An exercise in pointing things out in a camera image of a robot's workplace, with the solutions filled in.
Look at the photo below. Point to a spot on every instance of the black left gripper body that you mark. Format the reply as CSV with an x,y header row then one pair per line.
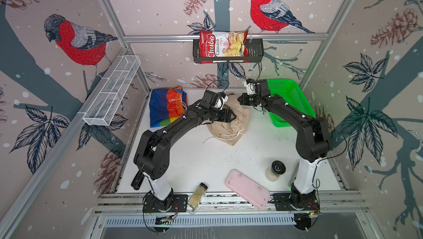
x,y
220,115

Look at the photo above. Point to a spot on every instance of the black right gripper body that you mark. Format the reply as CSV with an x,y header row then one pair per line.
x,y
251,100

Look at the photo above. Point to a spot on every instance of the beige shorts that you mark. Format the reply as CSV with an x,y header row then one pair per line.
x,y
232,132

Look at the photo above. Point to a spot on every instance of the rainbow striped shorts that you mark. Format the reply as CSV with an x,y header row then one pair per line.
x,y
167,105

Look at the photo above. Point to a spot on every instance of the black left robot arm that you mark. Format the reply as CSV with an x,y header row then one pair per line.
x,y
152,157

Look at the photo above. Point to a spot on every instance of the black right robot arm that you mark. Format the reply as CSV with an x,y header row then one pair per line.
x,y
312,141

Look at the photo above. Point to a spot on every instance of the green plastic basket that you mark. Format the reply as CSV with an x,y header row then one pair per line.
x,y
290,91

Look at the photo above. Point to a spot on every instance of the red Chuba chips bag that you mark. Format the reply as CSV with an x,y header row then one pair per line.
x,y
219,44

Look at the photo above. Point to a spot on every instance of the pink rectangular case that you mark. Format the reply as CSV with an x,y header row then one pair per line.
x,y
248,189

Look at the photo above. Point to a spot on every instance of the spice jar black lid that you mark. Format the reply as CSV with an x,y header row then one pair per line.
x,y
197,196

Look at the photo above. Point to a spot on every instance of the black remote-like object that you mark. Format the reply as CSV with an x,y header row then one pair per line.
x,y
138,180

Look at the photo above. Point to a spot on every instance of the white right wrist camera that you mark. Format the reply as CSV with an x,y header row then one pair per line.
x,y
250,86

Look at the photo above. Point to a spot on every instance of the black wall basket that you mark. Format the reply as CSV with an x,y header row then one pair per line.
x,y
254,48

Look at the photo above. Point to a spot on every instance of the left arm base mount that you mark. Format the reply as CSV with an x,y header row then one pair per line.
x,y
174,203

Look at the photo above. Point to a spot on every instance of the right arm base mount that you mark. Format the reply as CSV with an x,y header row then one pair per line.
x,y
294,201

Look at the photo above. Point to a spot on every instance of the white wire mesh shelf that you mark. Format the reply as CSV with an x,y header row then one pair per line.
x,y
108,100

